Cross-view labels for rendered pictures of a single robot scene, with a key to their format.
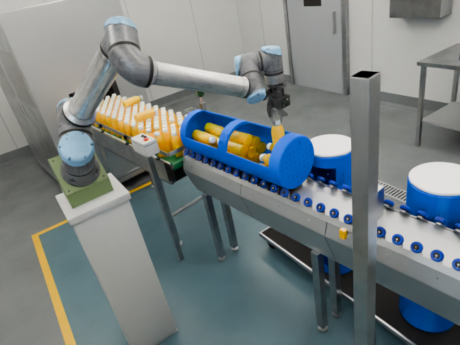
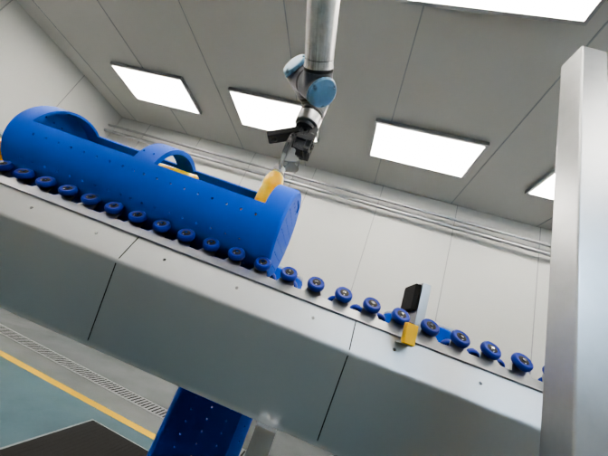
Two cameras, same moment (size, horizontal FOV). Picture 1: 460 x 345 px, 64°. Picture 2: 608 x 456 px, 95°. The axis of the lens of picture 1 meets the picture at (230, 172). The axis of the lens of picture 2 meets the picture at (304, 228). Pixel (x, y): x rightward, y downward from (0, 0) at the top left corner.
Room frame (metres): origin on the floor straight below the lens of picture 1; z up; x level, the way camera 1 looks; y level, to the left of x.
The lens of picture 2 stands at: (1.06, 0.25, 0.84)
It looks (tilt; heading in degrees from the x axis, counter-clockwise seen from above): 20 degrees up; 311
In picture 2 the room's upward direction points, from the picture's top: 22 degrees clockwise
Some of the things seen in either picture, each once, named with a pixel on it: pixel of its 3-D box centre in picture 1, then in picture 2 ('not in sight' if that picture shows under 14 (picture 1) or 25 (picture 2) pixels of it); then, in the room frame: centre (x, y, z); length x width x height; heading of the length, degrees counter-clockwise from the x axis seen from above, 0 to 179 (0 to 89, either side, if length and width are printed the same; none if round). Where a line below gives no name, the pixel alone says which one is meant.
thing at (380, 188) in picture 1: (374, 205); (412, 310); (1.30, -0.59, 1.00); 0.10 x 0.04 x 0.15; 125
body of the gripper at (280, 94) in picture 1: (277, 95); (301, 140); (1.70, -0.30, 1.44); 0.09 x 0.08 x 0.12; 35
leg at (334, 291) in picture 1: (335, 278); not in sight; (1.57, -0.48, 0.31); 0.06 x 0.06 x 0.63; 35
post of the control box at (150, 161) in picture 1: (165, 209); not in sight; (2.38, 0.54, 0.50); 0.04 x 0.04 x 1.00; 35
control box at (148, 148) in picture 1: (144, 144); not in sight; (2.38, 0.54, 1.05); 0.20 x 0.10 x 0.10; 35
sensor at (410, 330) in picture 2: (346, 230); (404, 334); (1.26, -0.45, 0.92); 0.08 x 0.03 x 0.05; 125
